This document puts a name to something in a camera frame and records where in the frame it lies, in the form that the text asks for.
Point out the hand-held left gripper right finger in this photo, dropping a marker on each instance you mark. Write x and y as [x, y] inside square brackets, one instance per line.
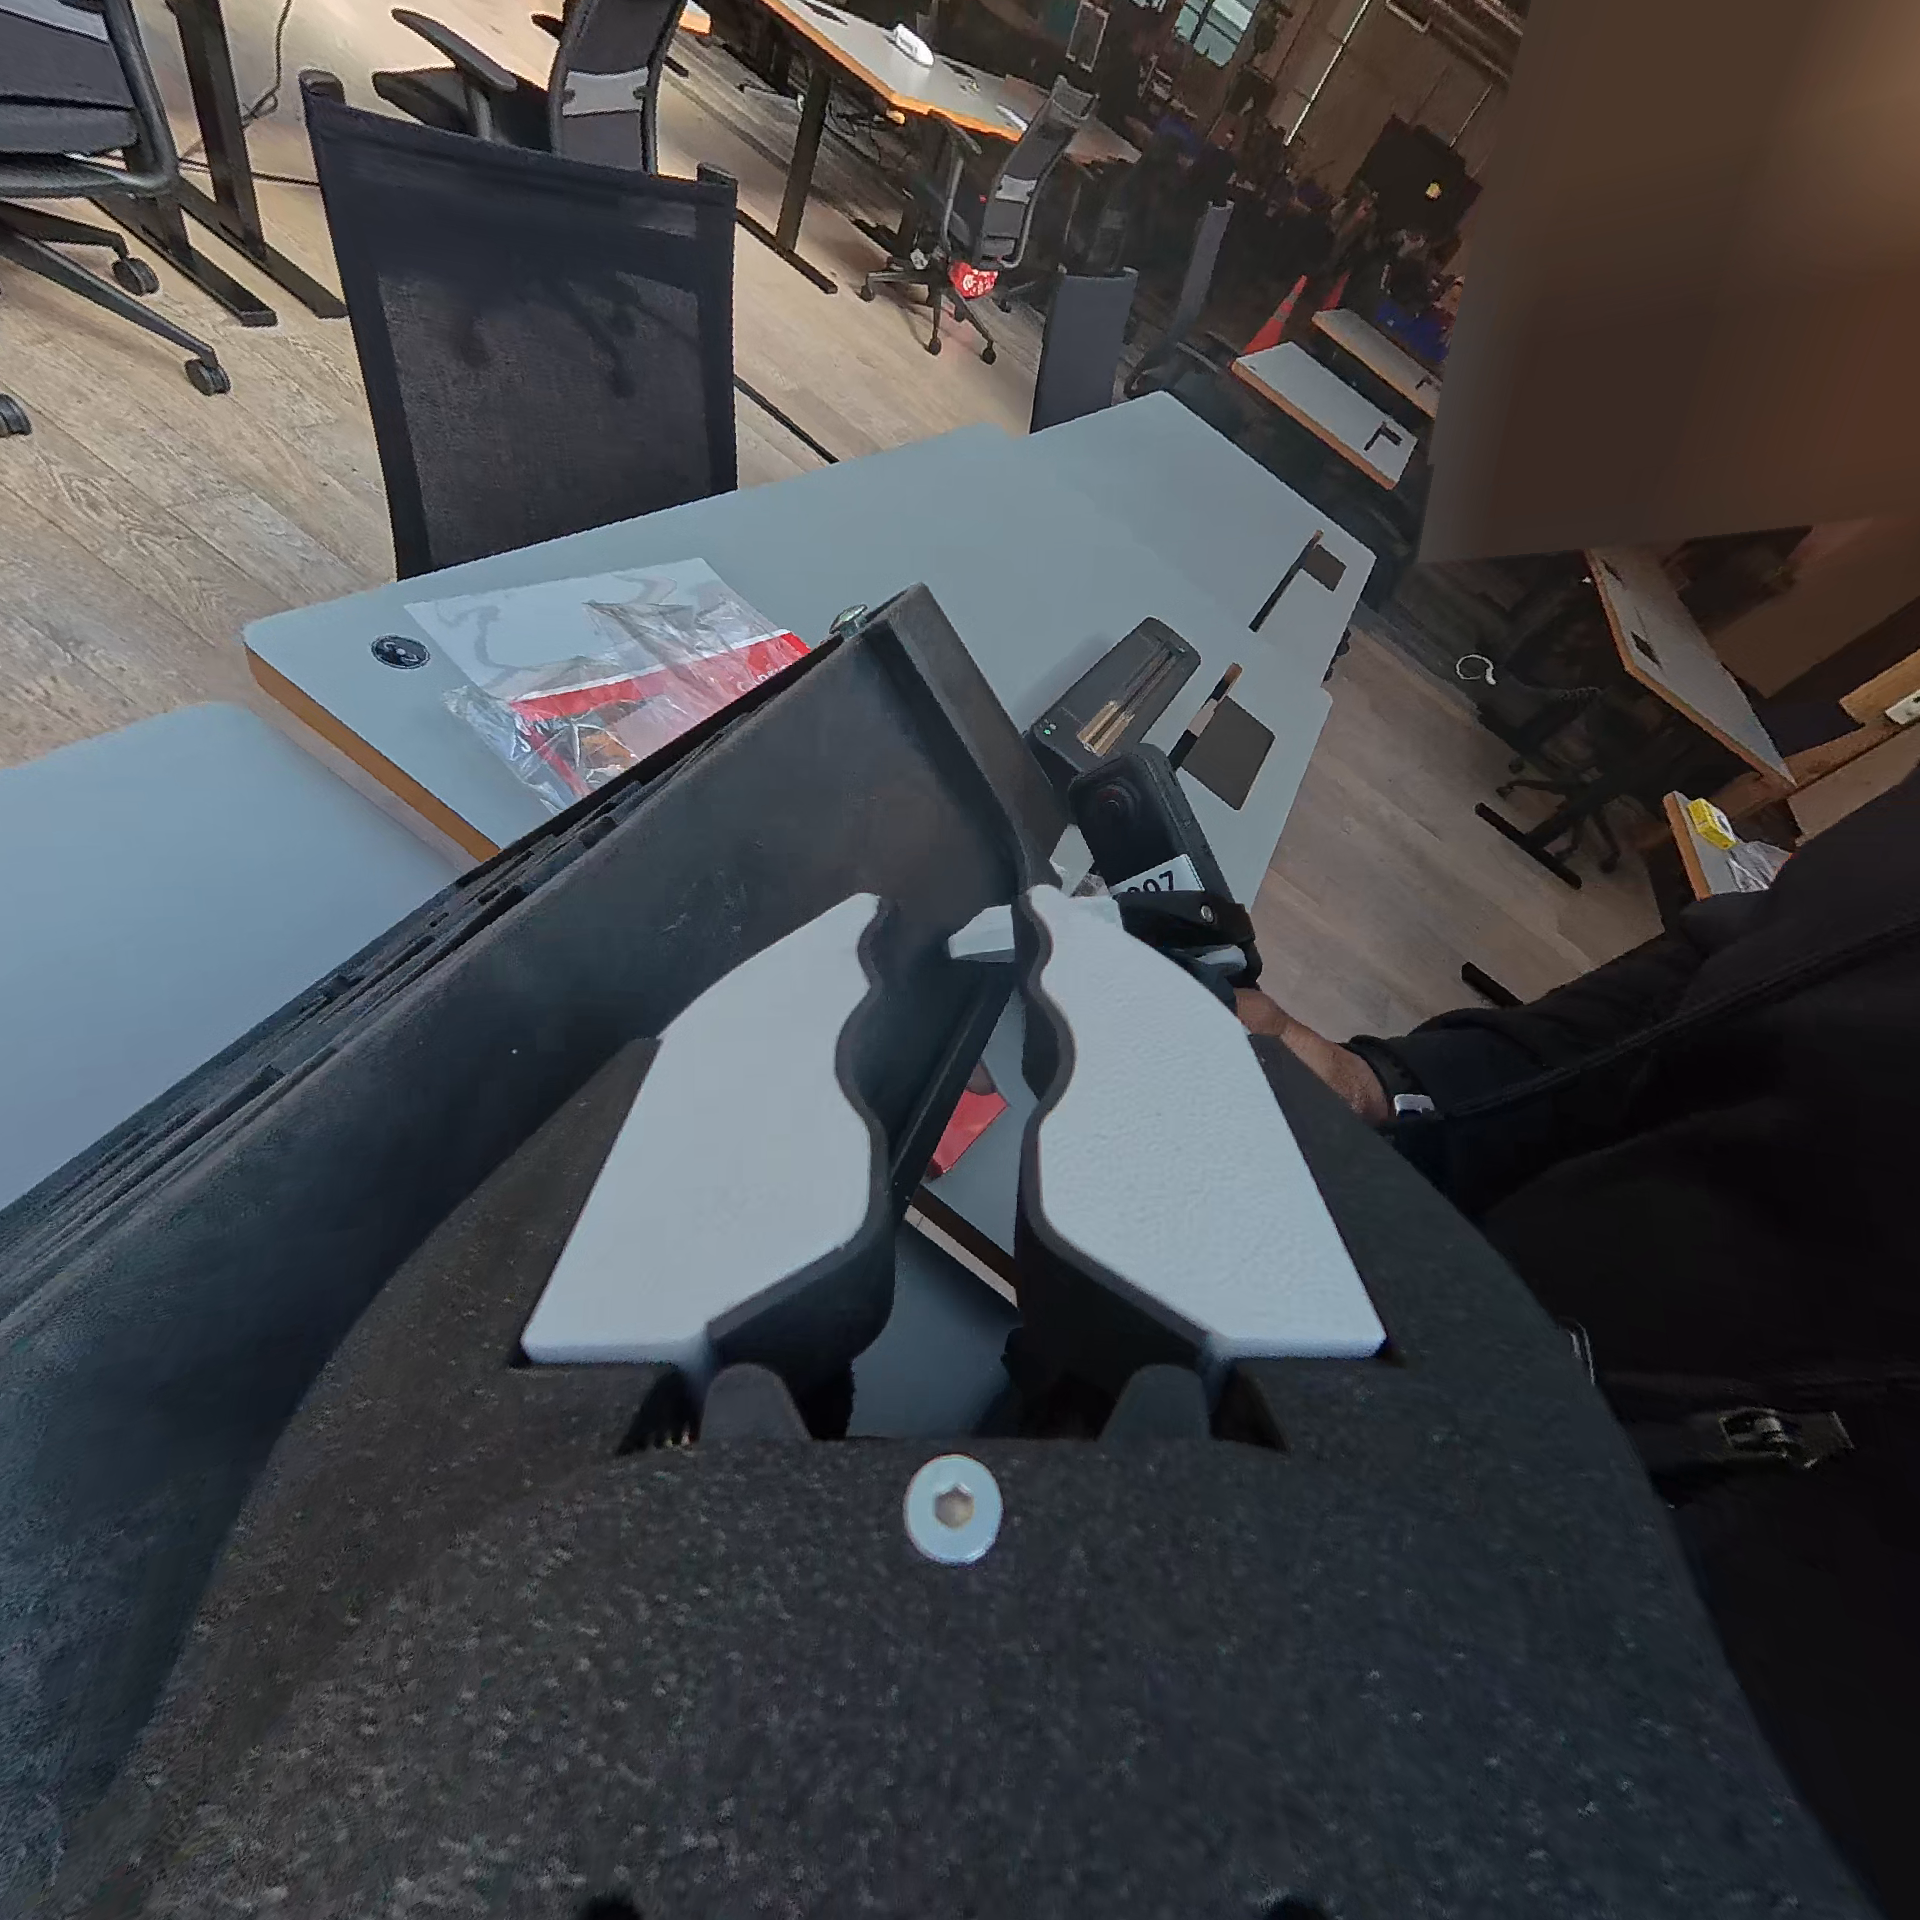
[1186, 1155]

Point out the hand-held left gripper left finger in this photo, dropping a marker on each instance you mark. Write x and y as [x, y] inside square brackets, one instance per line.
[722, 1140]

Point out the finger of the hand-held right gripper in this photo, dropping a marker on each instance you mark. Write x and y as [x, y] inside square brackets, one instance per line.
[990, 940]

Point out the black plastic tray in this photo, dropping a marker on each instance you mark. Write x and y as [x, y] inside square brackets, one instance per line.
[452, 1049]

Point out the person's right forearm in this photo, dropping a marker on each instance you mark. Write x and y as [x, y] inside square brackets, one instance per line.
[1516, 1072]

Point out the grey desk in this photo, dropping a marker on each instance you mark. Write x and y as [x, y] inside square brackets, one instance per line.
[1201, 481]
[181, 902]
[931, 510]

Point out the white wood-edged desk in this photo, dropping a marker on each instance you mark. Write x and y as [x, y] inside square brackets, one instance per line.
[1381, 353]
[1682, 660]
[1329, 407]

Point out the wood-edged long desk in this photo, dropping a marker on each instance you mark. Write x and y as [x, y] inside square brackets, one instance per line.
[915, 67]

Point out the person's right hand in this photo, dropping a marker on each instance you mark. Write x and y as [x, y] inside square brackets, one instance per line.
[1329, 1058]

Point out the black square pad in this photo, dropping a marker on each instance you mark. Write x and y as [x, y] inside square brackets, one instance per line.
[1230, 753]

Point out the black battery charger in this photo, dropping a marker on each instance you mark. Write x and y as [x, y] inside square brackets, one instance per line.
[1125, 697]

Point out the red packet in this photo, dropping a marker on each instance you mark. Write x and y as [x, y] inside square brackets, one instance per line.
[970, 1128]

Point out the clear plastic bag red contents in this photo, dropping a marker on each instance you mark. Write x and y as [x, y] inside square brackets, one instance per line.
[599, 675]

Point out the orange traffic cone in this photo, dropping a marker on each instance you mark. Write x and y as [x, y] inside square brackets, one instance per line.
[1283, 319]

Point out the person in black jacket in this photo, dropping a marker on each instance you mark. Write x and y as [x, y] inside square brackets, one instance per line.
[1725, 1276]

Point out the yellow item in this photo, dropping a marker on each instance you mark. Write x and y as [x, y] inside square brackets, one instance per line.
[1711, 820]

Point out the red white item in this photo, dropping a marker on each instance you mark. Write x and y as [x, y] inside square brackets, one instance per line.
[974, 280]

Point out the grey mesh office chair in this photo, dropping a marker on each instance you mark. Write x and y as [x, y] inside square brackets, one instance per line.
[1010, 195]

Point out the black mesh chair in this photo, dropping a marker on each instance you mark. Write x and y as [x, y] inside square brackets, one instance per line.
[556, 345]

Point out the black office chair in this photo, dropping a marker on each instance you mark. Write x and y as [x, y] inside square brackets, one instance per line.
[599, 82]
[68, 143]

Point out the black desk frame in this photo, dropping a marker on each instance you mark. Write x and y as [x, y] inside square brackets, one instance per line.
[219, 148]

